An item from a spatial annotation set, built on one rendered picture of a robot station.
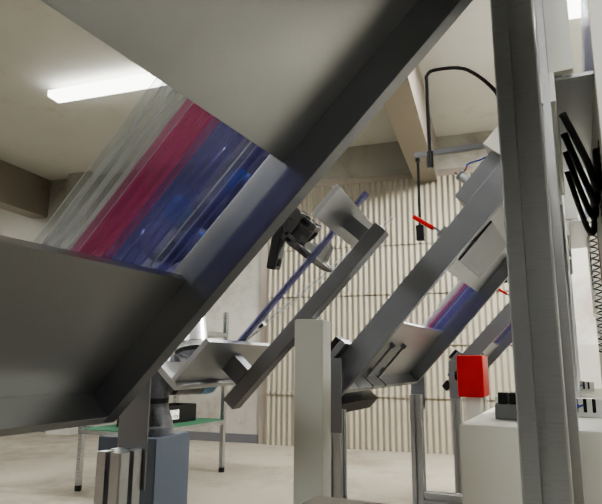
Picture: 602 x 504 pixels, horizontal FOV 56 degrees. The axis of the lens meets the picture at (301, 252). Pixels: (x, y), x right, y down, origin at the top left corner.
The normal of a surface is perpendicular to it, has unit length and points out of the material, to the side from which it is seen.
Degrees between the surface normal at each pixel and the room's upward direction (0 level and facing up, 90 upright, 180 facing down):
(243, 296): 90
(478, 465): 90
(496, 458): 90
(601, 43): 90
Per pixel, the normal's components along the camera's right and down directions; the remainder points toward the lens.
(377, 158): -0.31, -0.18
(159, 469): 0.95, -0.05
